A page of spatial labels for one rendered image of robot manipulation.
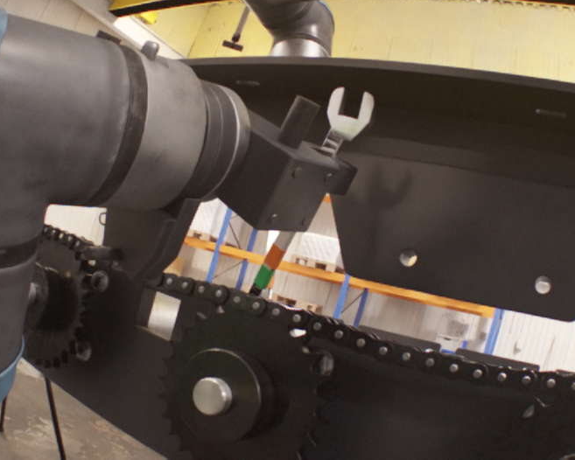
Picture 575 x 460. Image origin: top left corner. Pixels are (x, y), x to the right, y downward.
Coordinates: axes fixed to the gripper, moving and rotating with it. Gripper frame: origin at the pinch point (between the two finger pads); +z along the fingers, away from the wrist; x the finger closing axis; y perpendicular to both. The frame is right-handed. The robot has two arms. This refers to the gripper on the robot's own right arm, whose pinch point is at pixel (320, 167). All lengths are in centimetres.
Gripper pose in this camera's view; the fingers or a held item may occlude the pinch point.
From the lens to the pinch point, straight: 43.5
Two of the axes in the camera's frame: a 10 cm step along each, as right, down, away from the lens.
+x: -6.6, -5.1, 5.5
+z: 6.1, 0.6, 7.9
